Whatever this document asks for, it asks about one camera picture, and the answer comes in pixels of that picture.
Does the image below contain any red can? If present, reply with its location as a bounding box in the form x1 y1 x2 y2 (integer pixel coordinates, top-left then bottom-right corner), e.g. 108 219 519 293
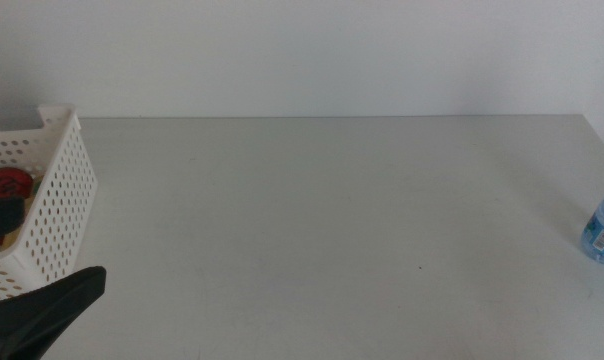
0 167 35 247

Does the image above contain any white perforated plastic basket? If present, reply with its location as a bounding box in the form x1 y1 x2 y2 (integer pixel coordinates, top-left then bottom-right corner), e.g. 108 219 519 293
0 103 99 306

